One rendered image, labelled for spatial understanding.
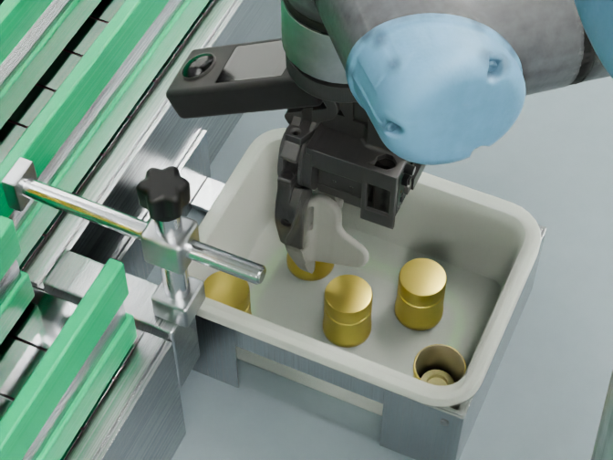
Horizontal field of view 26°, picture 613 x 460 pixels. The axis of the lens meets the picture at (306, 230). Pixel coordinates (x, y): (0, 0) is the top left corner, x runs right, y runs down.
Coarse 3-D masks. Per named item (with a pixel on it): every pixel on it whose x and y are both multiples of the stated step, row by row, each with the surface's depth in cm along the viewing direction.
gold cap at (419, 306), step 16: (400, 272) 94; (416, 272) 94; (432, 272) 94; (400, 288) 94; (416, 288) 93; (432, 288) 93; (400, 304) 95; (416, 304) 94; (432, 304) 94; (400, 320) 96; (416, 320) 95; (432, 320) 96
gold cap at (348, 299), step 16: (336, 288) 93; (352, 288) 93; (368, 288) 93; (336, 304) 92; (352, 304) 92; (368, 304) 92; (336, 320) 93; (352, 320) 93; (368, 320) 94; (336, 336) 95; (352, 336) 94; (368, 336) 96
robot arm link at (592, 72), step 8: (584, 32) 64; (584, 40) 64; (584, 48) 64; (592, 48) 65; (584, 56) 65; (592, 56) 65; (584, 64) 65; (592, 64) 65; (600, 64) 66; (584, 72) 66; (592, 72) 66; (600, 72) 66; (576, 80) 67; (584, 80) 67
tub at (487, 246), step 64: (256, 192) 98; (448, 192) 95; (256, 256) 100; (384, 256) 100; (448, 256) 100; (512, 256) 96; (256, 320) 88; (320, 320) 97; (384, 320) 97; (448, 320) 97; (384, 384) 86
